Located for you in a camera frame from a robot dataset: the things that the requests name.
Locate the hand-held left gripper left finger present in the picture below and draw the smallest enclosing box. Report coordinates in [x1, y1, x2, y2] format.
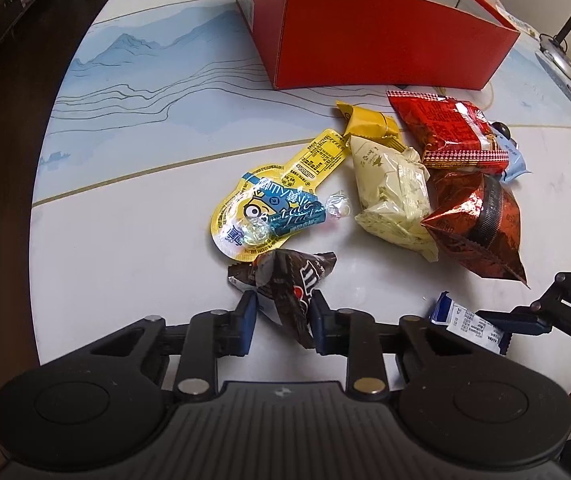
[88, 291, 258, 397]

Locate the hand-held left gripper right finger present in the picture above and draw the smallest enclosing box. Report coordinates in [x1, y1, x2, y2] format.
[310, 291, 471, 396]

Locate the brown chocolate candy packet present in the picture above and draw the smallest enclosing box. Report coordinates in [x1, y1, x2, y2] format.
[228, 248, 339, 350]

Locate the blue and white snack packet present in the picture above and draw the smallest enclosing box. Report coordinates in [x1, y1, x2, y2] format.
[429, 291, 512, 356]

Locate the dark red foil snack packet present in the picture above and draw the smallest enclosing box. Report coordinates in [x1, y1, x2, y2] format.
[420, 169, 530, 288]

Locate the cream pastry packet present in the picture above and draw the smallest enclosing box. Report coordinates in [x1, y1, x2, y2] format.
[348, 135, 439, 263]

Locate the yellow guitar-shaped jelly packet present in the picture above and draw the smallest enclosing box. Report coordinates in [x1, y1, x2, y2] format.
[209, 128, 349, 261]

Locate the red cardboard box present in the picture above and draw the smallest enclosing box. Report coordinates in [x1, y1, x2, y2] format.
[235, 0, 521, 91]

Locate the blue twist-wrapped candy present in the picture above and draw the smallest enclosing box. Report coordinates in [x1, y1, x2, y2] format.
[238, 191, 351, 247]

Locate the light blue snack packet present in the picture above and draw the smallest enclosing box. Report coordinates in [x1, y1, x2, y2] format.
[488, 120, 533, 183]

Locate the red checkered snack packet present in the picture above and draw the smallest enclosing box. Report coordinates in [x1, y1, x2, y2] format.
[387, 89, 510, 170]

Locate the small yellow snack packet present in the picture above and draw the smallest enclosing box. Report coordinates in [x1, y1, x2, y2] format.
[335, 101, 419, 153]

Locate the silver gooseneck desk lamp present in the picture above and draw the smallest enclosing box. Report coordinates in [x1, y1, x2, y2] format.
[535, 0, 571, 86]

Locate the white printed paper label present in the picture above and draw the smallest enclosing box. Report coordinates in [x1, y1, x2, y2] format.
[493, 2, 541, 38]

